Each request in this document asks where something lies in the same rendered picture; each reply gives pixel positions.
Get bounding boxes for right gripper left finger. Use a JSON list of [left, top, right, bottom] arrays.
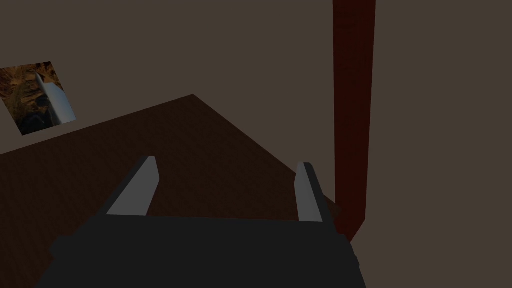
[[97, 155, 161, 217]]

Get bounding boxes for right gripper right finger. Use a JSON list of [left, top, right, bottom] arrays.
[[294, 161, 333, 223]]

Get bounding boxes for dark red door leaf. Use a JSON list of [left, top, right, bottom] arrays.
[[332, 0, 377, 243]]

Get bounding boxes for brown framed wall picture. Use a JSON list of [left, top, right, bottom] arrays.
[[0, 61, 78, 137]]

